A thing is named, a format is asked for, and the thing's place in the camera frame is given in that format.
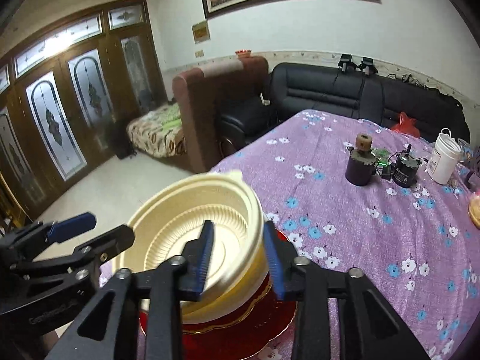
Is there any red gold-rimmed plate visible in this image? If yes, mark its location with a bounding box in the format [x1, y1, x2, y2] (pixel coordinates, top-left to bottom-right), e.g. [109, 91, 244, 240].
[138, 227, 299, 359]

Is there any red bag on sofa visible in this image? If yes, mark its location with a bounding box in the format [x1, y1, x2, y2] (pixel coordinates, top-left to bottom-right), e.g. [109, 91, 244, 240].
[391, 111, 421, 138]

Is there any patterned bed cushion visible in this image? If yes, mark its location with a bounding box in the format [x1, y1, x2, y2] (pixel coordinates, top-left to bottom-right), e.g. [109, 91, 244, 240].
[126, 103, 186, 159]

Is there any brown armchair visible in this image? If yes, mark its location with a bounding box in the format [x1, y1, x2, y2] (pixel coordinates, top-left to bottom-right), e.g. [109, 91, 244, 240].
[172, 56, 269, 173]

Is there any white plastic jar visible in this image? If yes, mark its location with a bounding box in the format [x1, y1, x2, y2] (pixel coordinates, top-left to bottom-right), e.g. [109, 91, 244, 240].
[426, 127, 462, 185]

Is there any wooden glass-panel door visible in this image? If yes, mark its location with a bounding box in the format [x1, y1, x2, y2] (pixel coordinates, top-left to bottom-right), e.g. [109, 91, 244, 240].
[1, 0, 167, 219]

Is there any small yellow dish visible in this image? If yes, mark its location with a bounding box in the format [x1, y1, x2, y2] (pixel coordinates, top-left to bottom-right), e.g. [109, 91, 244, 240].
[468, 193, 480, 229]

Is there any small gold wall plaque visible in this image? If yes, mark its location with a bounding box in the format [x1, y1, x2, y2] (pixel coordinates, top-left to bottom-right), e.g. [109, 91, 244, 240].
[192, 20, 211, 44]

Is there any purple floral tablecloth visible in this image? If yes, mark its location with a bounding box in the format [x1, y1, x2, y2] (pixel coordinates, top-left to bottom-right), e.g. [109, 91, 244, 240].
[214, 110, 479, 359]

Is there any small black device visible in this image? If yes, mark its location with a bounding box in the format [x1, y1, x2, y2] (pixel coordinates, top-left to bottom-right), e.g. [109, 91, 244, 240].
[391, 144, 423, 189]

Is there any cream plastic bowl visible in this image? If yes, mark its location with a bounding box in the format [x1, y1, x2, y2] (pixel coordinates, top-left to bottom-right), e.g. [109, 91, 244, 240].
[111, 170, 268, 325]

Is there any black leather sofa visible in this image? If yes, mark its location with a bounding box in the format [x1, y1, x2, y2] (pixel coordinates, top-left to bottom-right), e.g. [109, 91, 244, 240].
[216, 63, 470, 157]

